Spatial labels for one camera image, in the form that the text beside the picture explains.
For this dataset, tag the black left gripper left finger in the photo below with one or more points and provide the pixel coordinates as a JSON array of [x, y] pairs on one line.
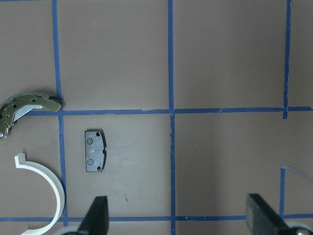
[[96, 220]]

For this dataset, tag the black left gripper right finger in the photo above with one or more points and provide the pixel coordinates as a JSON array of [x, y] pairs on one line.
[[261, 219]]

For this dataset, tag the white curved plastic bracket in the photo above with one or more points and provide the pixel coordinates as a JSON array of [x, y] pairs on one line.
[[52, 179]]

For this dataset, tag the olive metal brake shoe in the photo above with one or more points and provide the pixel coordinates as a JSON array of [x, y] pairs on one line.
[[19, 105]]

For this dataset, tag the black brake pad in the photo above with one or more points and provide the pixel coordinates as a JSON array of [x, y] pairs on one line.
[[95, 150]]

